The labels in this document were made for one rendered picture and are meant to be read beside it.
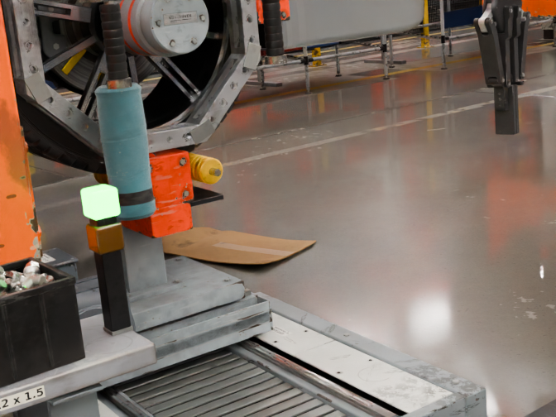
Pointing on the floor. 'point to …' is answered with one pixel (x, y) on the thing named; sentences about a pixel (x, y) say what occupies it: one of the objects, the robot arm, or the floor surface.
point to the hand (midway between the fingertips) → (506, 109)
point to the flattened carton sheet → (230, 246)
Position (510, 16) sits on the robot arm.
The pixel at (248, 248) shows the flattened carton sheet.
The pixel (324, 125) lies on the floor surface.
